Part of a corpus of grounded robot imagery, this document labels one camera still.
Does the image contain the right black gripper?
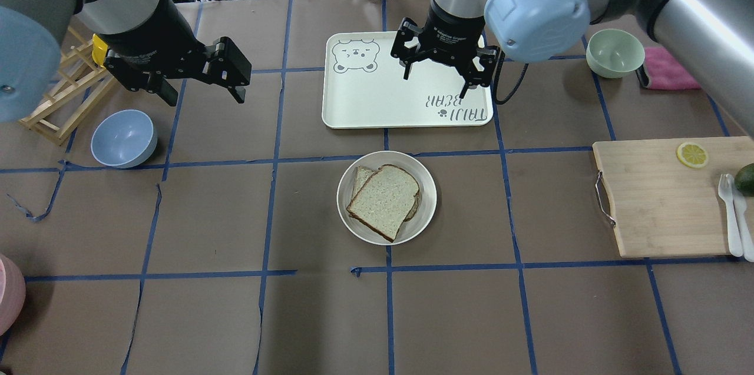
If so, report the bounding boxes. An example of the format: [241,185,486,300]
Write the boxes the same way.
[391,7,501,99]

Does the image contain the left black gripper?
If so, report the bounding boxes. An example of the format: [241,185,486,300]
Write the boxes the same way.
[103,1,252,107]

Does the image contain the bread slice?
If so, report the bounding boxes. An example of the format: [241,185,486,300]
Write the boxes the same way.
[350,165,422,221]
[346,165,421,243]

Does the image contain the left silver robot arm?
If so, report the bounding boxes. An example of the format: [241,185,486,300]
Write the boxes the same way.
[1,0,252,122]

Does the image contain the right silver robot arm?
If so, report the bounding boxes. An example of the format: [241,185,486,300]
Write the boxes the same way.
[391,0,753,135]

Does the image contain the white round plate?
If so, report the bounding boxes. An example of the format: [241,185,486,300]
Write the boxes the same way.
[336,151,439,245]

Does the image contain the bread slice under egg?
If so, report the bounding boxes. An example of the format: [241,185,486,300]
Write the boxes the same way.
[350,165,422,221]

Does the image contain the blue bowl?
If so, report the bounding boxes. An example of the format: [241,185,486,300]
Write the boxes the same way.
[90,109,158,169]

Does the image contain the cream bear tray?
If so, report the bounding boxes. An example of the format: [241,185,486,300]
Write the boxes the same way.
[321,31,492,129]

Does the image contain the wooden rack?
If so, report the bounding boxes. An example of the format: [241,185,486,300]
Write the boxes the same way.
[17,25,120,146]

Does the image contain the green bowl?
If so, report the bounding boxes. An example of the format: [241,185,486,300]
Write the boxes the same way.
[586,28,646,79]

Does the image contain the pink cloth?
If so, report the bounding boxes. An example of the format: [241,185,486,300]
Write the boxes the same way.
[635,46,701,91]

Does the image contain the wooden cutting board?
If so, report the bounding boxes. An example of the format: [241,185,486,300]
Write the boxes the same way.
[592,136,753,258]

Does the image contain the lemon slice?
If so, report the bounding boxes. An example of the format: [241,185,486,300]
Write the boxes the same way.
[676,141,709,169]

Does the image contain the pink bowl with ice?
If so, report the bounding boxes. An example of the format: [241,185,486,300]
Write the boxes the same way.
[1,254,26,335]

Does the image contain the white plastic fork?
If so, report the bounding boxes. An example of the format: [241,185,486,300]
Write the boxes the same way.
[718,173,743,257]

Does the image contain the green avocado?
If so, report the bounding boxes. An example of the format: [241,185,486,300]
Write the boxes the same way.
[733,163,754,197]

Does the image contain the white plastic spoon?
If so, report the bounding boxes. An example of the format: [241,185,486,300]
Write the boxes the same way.
[725,174,753,263]

